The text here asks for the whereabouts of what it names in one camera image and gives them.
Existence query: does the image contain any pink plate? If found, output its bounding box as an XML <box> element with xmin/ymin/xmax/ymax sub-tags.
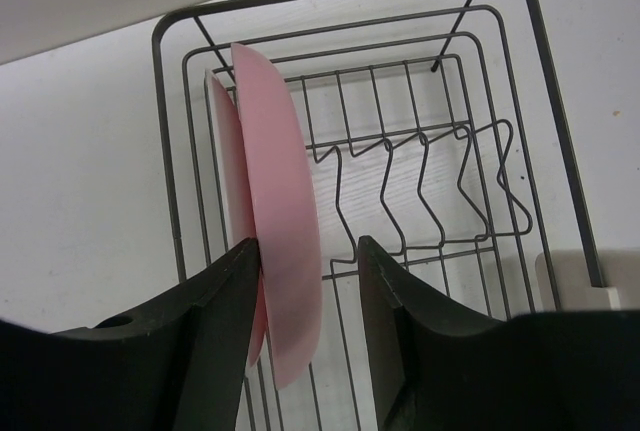
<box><xmin>231</xmin><ymin>43</ymin><xmax>323</xmax><ymax>389</ymax></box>

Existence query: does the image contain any wire dish rack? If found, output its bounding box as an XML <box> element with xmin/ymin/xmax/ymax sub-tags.
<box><xmin>151</xmin><ymin>0</ymin><xmax>606</xmax><ymax>430</ymax></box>

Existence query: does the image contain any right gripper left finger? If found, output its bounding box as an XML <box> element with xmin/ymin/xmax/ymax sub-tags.
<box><xmin>1</xmin><ymin>239</ymin><xmax>259</xmax><ymax>430</ymax></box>

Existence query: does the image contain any white patterned plate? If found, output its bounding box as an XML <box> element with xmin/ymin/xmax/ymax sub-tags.
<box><xmin>205</xmin><ymin>70</ymin><xmax>255</xmax><ymax>248</ymax></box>

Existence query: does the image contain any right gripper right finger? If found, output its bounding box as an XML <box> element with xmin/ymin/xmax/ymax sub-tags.
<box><xmin>358</xmin><ymin>236</ymin><xmax>639</xmax><ymax>430</ymax></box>

